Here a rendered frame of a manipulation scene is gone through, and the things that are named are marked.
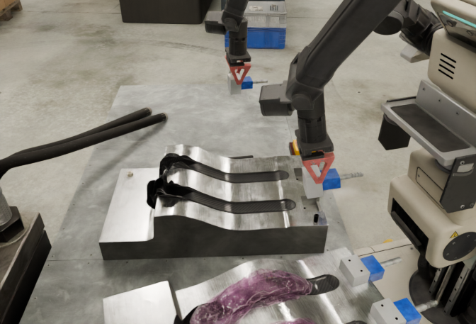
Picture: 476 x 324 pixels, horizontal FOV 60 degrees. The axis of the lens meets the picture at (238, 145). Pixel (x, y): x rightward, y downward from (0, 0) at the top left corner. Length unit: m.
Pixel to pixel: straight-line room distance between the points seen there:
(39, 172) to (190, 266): 1.91
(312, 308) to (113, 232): 0.46
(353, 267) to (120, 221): 0.52
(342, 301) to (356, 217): 1.45
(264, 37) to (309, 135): 3.36
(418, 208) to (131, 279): 0.73
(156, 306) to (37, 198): 1.86
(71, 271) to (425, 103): 0.91
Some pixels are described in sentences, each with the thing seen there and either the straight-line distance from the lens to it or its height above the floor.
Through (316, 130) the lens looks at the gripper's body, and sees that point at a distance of 0.85.
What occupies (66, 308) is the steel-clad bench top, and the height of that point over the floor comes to 0.80.
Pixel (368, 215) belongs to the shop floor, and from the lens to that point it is 2.32.
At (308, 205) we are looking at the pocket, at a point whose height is 0.86.
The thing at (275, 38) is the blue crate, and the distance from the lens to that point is 4.19.
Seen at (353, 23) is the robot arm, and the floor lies 1.35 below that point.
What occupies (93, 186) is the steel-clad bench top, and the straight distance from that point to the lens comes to 1.21.
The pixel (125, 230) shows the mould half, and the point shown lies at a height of 0.86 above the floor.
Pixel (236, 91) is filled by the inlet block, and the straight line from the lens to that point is 1.36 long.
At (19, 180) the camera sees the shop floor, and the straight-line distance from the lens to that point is 2.74.
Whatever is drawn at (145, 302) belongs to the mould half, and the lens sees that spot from 0.78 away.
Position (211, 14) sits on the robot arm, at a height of 1.16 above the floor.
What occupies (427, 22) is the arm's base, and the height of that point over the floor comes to 1.21.
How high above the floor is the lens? 1.54
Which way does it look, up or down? 35 degrees down
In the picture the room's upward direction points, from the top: straight up
